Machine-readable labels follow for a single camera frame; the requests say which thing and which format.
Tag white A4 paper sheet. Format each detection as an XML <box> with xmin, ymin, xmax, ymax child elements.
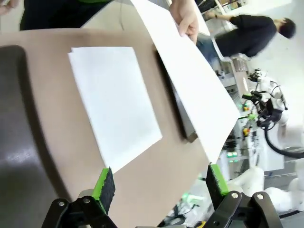
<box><xmin>70</xmin><ymin>47</ymin><xmax>163</xmax><ymax>173</ymax></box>
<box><xmin>67</xmin><ymin>52</ymin><xmax>163</xmax><ymax>174</ymax></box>
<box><xmin>129</xmin><ymin>0</ymin><xmax>240</xmax><ymax>165</ymax></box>

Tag person in green shirt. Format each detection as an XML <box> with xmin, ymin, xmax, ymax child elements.
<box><xmin>20</xmin><ymin>0</ymin><xmax>112</xmax><ymax>31</ymax></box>

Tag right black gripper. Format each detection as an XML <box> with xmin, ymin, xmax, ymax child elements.
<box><xmin>241</xmin><ymin>90</ymin><xmax>286</xmax><ymax>129</ymax></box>

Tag person's right hand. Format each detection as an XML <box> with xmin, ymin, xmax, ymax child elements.
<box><xmin>0</xmin><ymin>0</ymin><xmax>16</xmax><ymax>16</ymax></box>

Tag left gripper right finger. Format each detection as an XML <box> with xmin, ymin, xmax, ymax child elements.
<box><xmin>205</xmin><ymin>163</ymin><xmax>284</xmax><ymax>228</ymax></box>

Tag thick black hose cable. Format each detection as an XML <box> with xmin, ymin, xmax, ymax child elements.
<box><xmin>263</xmin><ymin>127</ymin><xmax>304</xmax><ymax>156</ymax></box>

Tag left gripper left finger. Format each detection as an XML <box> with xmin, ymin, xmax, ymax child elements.
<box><xmin>47</xmin><ymin>167</ymin><xmax>117</xmax><ymax>228</ymax></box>

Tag person in black shirt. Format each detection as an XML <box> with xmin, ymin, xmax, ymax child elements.
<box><xmin>197</xmin><ymin>14</ymin><xmax>297</xmax><ymax>63</ymax></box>

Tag brown plastic serving tray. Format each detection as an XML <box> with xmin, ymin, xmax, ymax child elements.
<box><xmin>0</xmin><ymin>44</ymin><xmax>71</xmax><ymax>228</ymax></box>
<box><xmin>154</xmin><ymin>48</ymin><xmax>198</xmax><ymax>143</ymax></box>

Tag person's left hand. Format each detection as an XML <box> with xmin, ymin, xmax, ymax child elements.
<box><xmin>169</xmin><ymin>0</ymin><xmax>200</xmax><ymax>45</ymax></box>

